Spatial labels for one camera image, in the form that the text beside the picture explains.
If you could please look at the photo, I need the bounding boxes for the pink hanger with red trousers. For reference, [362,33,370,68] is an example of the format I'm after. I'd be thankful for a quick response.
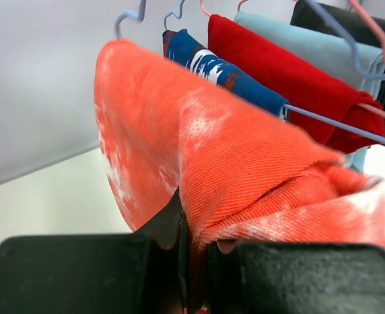
[199,0,385,126]

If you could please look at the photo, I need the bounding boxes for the light blue trousers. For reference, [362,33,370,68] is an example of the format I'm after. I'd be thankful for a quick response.
[234,11,385,172]

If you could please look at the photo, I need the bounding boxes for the blue patterned trousers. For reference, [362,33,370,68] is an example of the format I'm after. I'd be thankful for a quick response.
[162,29,289,120]

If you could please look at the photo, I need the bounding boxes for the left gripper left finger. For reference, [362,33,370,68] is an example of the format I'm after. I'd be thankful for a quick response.
[0,193,187,313]

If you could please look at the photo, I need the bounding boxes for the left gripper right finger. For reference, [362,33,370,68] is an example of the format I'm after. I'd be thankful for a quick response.
[203,240,385,314]

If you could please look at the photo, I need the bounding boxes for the black trousers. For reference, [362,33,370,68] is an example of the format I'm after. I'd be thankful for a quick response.
[290,1,385,110]

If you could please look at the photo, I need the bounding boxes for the red trousers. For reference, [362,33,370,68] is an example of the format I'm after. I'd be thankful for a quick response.
[208,14,385,137]

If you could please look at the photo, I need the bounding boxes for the orange white trousers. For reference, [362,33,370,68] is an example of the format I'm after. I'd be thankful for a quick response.
[93,38,385,252]

